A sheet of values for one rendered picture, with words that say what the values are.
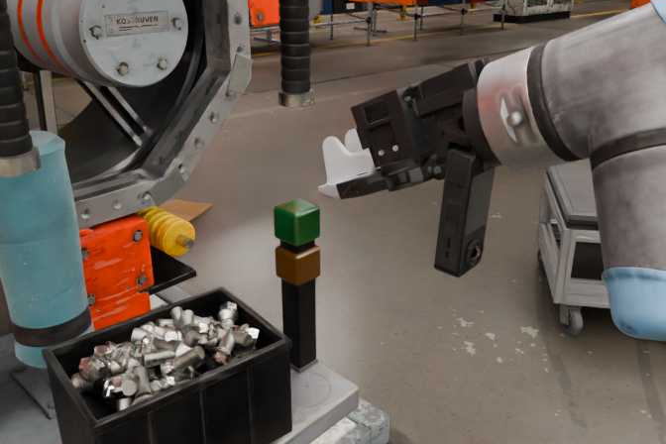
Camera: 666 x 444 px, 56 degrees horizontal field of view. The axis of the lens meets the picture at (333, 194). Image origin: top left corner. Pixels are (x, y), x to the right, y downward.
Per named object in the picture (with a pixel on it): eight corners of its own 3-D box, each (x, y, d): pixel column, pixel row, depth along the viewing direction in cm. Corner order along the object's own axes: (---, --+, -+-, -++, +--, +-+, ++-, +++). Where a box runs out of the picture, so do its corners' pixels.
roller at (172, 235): (111, 205, 117) (107, 175, 115) (206, 255, 98) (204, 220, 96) (81, 214, 113) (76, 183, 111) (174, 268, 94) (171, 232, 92)
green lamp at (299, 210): (297, 227, 75) (296, 196, 73) (322, 237, 72) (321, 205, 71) (273, 238, 72) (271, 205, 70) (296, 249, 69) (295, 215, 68)
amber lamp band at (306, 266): (298, 265, 76) (297, 235, 75) (322, 276, 74) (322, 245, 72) (274, 277, 74) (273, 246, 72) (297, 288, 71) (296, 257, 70)
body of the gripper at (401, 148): (391, 95, 61) (502, 53, 52) (419, 180, 61) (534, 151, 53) (342, 110, 55) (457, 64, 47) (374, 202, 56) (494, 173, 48)
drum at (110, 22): (109, 62, 87) (95, -47, 82) (200, 83, 74) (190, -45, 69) (3, 76, 78) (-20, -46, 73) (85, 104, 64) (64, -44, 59)
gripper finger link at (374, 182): (355, 172, 61) (426, 152, 56) (361, 189, 62) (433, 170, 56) (324, 185, 58) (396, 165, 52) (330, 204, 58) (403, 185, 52)
